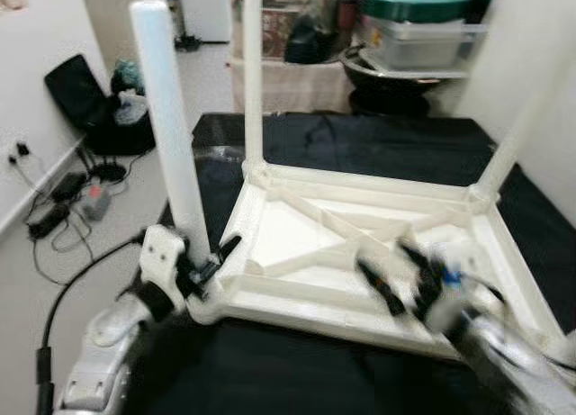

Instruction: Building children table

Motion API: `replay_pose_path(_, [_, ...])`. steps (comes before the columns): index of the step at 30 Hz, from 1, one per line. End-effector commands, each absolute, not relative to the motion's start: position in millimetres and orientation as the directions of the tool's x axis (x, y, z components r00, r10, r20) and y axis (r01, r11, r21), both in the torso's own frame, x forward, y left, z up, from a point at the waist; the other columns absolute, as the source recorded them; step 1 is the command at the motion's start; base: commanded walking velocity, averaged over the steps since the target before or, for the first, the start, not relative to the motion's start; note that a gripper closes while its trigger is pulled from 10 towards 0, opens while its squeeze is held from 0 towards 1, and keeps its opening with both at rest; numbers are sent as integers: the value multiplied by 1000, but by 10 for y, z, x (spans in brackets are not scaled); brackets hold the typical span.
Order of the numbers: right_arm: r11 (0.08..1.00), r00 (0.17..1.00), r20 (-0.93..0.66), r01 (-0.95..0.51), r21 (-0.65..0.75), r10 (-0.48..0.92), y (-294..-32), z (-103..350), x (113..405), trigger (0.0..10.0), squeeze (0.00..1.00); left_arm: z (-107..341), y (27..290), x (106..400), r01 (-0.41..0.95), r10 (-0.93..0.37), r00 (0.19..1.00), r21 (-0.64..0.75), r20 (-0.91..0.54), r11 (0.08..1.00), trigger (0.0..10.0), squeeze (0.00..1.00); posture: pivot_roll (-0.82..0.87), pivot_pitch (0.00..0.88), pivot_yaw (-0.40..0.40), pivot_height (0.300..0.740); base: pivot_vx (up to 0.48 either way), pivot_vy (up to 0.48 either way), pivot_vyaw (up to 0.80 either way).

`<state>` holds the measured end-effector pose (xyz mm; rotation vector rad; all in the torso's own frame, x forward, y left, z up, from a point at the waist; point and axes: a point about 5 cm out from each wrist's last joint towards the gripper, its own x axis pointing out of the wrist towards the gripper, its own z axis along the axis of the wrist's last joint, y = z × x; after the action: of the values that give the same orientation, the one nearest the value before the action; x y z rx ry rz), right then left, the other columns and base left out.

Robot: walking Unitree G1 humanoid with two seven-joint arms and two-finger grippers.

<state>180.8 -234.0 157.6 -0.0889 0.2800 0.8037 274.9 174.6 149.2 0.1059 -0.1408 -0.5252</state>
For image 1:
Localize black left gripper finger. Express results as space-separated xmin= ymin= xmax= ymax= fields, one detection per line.
xmin=211 ymin=235 xmax=245 ymax=271

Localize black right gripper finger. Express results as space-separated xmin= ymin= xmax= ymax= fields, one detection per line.
xmin=396 ymin=241 xmax=434 ymax=282
xmin=355 ymin=257 xmax=409 ymax=318

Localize white plastic table top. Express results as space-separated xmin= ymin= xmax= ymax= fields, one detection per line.
xmin=189 ymin=158 xmax=576 ymax=362

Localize clear tape patch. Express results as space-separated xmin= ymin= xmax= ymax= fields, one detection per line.
xmin=192 ymin=142 xmax=246 ymax=159

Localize black wifi router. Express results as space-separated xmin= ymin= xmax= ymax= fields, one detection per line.
xmin=90 ymin=161 xmax=127 ymax=182

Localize black tablecloth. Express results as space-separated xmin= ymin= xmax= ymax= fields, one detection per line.
xmin=117 ymin=112 xmax=576 ymax=415

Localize black power adapter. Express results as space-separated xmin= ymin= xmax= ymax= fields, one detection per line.
xmin=49 ymin=170 xmax=88 ymax=202

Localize black power strip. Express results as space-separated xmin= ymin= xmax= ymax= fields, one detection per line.
xmin=27 ymin=203 xmax=71 ymax=239

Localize black wok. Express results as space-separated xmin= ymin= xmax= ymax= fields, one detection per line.
xmin=340 ymin=48 xmax=469 ymax=114

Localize white plastic bag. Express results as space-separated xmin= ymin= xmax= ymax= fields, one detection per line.
xmin=112 ymin=89 xmax=149 ymax=126

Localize beige cloth covered bench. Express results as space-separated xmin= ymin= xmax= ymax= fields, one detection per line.
xmin=227 ymin=57 xmax=356 ymax=114

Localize green stuffed toy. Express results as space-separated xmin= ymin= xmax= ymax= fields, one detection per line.
xmin=112 ymin=59 xmax=145 ymax=87

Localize dark green slippers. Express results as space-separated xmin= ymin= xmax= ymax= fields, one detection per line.
xmin=175 ymin=36 xmax=205 ymax=53

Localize clear plastic storage box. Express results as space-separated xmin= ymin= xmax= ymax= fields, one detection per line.
xmin=364 ymin=19 xmax=478 ymax=72

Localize black folding chair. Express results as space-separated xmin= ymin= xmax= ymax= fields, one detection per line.
xmin=43 ymin=53 xmax=158 ymax=157

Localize orange lidded storage box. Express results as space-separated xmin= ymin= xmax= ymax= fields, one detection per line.
xmin=225 ymin=0 xmax=320 ymax=60

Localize black bag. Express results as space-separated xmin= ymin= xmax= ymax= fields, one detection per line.
xmin=283 ymin=0 xmax=347 ymax=65

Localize white fridge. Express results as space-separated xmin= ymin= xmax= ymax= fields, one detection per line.
xmin=175 ymin=0 xmax=233 ymax=42

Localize green pot with lid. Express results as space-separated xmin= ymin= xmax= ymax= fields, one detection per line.
xmin=358 ymin=0 xmax=473 ymax=24

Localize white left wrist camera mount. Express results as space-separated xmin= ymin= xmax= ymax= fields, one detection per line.
xmin=139 ymin=224 xmax=190 ymax=299

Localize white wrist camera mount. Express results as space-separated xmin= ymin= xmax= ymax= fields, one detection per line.
xmin=441 ymin=244 xmax=493 ymax=292
xmin=139 ymin=224 xmax=190 ymax=299

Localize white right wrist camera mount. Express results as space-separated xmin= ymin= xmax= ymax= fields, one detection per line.
xmin=441 ymin=244 xmax=493 ymax=292

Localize black charger cable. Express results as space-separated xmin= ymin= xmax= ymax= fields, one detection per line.
xmin=13 ymin=158 xmax=136 ymax=285

